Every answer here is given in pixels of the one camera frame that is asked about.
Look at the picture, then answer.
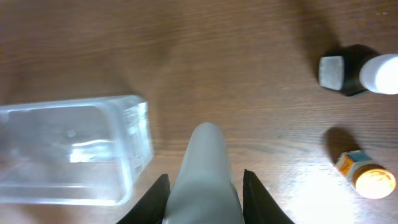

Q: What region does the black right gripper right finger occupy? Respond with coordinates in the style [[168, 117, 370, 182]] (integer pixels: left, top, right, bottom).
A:
[[243, 170, 294, 224]]

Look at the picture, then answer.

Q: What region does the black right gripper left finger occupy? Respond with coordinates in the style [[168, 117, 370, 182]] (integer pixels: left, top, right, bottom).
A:
[[117, 174, 170, 224]]

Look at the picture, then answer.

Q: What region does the white spray bottle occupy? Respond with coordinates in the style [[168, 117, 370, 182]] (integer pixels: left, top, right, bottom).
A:
[[163, 123, 244, 224]]

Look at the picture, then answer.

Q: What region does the small jar gold lid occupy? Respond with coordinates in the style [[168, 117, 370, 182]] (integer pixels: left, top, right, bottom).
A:
[[335, 150, 397, 199]]

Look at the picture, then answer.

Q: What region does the dark bottle white cap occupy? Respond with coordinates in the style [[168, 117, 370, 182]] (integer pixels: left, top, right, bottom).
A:
[[318, 44, 397, 97]]

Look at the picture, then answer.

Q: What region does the clear plastic container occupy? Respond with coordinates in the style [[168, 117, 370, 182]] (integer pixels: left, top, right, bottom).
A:
[[1, 95, 154, 207]]

